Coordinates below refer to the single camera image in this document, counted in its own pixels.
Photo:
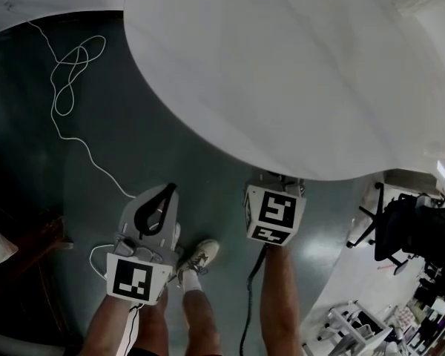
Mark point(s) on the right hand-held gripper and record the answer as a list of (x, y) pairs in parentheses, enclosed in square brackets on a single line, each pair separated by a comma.
[(274, 213)]

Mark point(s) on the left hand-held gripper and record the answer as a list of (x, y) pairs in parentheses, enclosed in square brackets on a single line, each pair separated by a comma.
[(131, 276)]

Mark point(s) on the white curved table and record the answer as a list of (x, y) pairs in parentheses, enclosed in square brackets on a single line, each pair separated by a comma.
[(282, 72)]

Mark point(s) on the person's left forearm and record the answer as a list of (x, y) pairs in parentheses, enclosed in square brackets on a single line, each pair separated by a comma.
[(104, 328)]

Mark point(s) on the person's right forearm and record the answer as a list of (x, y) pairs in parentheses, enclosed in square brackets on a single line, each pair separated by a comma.
[(282, 295)]

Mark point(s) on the person's left white sneaker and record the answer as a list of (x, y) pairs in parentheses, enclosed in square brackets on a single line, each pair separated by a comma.
[(177, 236)]

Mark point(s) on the person's white sneaker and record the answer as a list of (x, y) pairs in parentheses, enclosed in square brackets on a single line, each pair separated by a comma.
[(200, 256), (177, 236)]

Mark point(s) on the person's right white sneaker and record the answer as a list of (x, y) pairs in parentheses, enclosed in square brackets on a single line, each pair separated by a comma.
[(200, 256)]

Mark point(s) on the white ankle sock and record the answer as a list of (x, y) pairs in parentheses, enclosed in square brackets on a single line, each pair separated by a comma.
[(191, 281)]

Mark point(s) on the person's left leg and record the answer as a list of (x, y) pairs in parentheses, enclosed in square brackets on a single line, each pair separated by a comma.
[(152, 325)]

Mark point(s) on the person's leg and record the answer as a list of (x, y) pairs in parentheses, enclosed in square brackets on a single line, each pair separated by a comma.
[(202, 321), (152, 325)]

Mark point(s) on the person's right leg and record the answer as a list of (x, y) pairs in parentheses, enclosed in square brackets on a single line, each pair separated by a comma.
[(202, 321)]

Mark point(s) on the dark wooden furniture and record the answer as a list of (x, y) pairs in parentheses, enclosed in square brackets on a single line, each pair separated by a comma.
[(29, 265)]

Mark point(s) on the black office chair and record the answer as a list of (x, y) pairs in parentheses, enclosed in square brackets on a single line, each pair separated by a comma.
[(411, 228)]

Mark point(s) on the white metal cart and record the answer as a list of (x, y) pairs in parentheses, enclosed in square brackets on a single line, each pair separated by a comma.
[(356, 328)]

